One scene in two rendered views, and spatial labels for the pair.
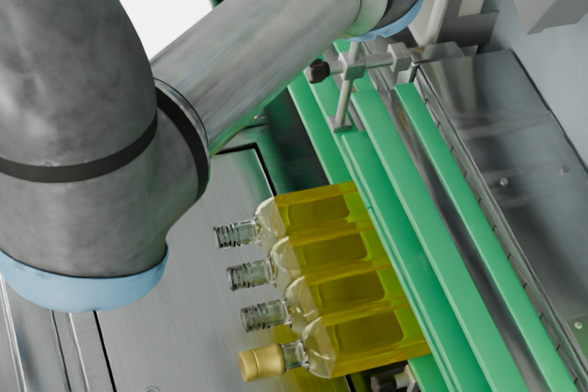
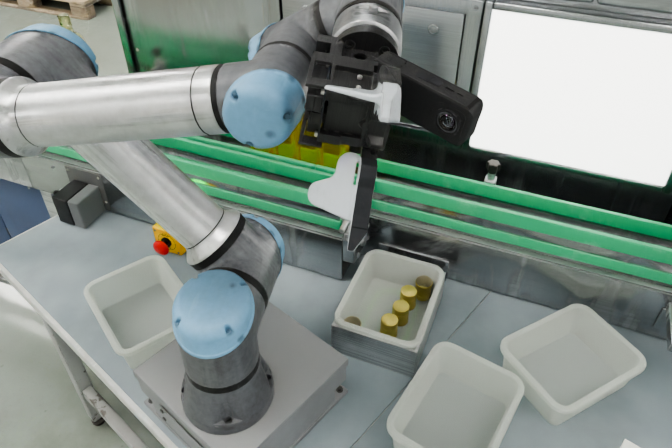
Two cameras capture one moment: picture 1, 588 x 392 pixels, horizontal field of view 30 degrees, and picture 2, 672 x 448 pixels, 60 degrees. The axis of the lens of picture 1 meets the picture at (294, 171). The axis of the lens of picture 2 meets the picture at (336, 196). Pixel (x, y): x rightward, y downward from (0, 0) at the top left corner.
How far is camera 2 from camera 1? 1.17 m
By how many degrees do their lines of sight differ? 56
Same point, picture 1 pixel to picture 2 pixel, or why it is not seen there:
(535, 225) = not seen: hidden behind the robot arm
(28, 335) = not seen: outside the picture
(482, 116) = (301, 242)
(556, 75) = (298, 283)
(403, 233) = (287, 172)
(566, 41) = (291, 299)
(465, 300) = (214, 174)
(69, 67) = not seen: outside the picture
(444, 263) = (233, 178)
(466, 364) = (219, 155)
